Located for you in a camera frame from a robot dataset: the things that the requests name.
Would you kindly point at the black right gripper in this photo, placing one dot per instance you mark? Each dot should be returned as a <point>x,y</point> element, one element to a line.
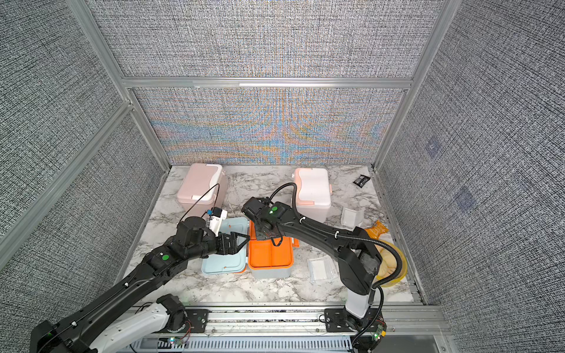
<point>259,236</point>

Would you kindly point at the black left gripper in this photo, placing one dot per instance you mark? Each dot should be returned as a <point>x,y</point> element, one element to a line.
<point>234,248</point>

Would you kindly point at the blue orange medicine box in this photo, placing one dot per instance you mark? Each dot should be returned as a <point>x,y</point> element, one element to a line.
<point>262,258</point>

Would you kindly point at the white pink medicine chest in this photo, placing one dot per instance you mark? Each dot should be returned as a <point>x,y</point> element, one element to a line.
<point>314,192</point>

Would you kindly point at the clear plastic gauze box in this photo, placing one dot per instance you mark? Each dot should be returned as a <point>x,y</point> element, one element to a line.
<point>351,218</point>

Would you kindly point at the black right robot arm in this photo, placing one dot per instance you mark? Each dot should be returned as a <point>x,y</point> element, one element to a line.
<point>365,264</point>

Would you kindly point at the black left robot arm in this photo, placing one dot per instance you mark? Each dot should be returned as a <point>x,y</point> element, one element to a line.
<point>192,240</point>

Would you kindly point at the pink white medicine box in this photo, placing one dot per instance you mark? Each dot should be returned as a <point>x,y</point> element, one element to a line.
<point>203,188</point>

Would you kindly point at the black foil sachet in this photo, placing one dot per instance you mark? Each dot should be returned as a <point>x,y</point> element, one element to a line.
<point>361,181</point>

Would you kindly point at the orange plastic toy piece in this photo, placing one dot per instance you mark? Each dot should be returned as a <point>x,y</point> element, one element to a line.
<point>377,230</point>

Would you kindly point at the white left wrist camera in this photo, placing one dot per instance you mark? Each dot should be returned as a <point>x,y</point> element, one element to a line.
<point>216,217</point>

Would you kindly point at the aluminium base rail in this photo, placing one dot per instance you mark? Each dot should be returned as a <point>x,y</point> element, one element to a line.
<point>282,328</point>

